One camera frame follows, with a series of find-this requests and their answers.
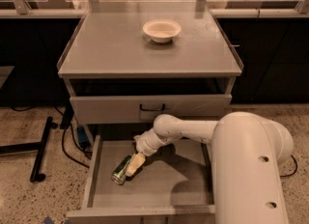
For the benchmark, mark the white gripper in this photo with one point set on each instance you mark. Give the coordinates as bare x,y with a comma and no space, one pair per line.
144,146

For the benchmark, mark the green soda can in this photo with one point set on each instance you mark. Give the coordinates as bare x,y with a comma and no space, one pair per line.
118,176

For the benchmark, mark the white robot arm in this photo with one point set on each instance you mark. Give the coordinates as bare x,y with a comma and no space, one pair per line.
246,150

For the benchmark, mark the closed grey top drawer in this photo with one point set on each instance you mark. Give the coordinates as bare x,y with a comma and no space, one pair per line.
125,109

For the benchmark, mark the grey drawer cabinet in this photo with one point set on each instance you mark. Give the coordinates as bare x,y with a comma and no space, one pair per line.
110,55

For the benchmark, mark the blue box on floor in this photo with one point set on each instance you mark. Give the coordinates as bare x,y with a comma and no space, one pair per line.
82,137

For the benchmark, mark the black metal stand base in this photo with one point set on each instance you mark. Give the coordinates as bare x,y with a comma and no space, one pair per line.
38,147

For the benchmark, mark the white paper bowl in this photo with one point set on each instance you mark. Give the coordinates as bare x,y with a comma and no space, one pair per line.
162,30

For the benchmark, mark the black drawer handle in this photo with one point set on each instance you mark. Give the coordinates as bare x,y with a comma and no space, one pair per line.
152,109

